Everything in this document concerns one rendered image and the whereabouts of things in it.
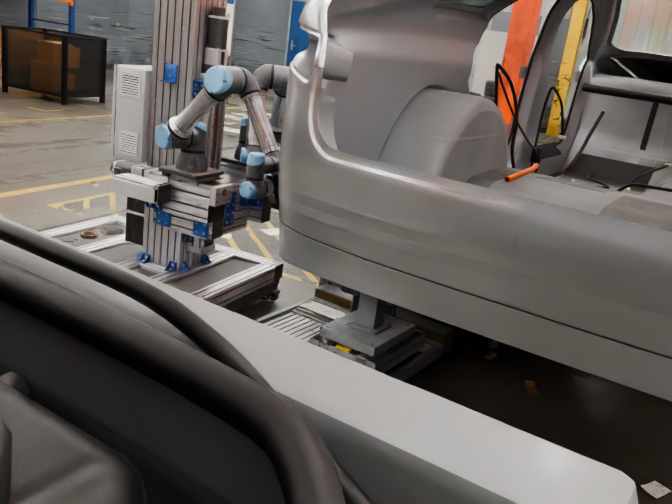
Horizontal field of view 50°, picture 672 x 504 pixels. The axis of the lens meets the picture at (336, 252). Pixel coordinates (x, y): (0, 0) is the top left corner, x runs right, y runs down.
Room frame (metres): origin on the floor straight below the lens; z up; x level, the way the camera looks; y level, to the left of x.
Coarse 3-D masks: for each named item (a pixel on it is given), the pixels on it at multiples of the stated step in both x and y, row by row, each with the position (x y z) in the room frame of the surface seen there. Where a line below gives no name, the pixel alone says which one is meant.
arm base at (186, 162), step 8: (184, 152) 3.33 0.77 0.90; (192, 152) 3.32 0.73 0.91; (200, 152) 3.34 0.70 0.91; (184, 160) 3.31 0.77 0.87; (192, 160) 3.31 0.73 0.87; (200, 160) 3.33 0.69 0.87; (176, 168) 3.34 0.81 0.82; (184, 168) 3.30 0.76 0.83; (192, 168) 3.30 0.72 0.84; (200, 168) 3.32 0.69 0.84
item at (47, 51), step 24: (24, 48) 10.62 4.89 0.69; (48, 48) 10.44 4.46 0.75; (72, 48) 10.45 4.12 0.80; (96, 48) 10.88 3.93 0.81; (24, 72) 10.62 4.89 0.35; (48, 72) 10.43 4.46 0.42; (72, 72) 10.46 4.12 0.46; (96, 72) 10.90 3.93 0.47; (72, 96) 10.46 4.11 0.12; (96, 96) 10.91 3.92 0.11
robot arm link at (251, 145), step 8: (256, 72) 3.50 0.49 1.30; (264, 72) 3.49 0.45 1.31; (256, 80) 3.48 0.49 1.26; (264, 80) 3.48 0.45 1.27; (264, 88) 3.49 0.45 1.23; (264, 96) 3.50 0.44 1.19; (264, 104) 3.50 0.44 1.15; (248, 120) 3.45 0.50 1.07; (248, 128) 3.44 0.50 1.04; (248, 136) 3.43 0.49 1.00; (248, 144) 3.41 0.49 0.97; (256, 144) 3.42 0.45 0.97; (248, 152) 3.40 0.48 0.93; (240, 160) 3.41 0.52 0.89
